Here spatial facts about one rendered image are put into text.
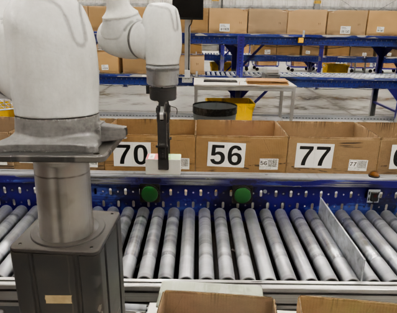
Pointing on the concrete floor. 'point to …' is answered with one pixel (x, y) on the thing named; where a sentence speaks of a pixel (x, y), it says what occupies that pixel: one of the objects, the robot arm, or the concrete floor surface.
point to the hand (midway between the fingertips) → (164, 155)
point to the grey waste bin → (214, 110)
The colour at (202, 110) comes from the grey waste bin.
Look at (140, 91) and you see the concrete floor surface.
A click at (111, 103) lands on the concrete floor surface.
